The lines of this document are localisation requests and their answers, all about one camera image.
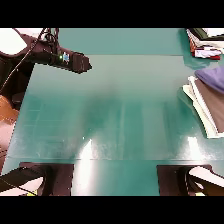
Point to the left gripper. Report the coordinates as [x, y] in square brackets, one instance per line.
[80, 63]

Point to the blue garment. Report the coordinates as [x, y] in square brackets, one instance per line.
[213, 78]

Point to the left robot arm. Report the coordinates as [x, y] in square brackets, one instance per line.
[36, 53]

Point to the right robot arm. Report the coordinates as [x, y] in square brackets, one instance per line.
[203, 180]

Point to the red garment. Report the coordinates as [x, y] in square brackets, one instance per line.
[208, 55]

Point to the brown garment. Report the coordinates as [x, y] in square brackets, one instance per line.
[213, 103]

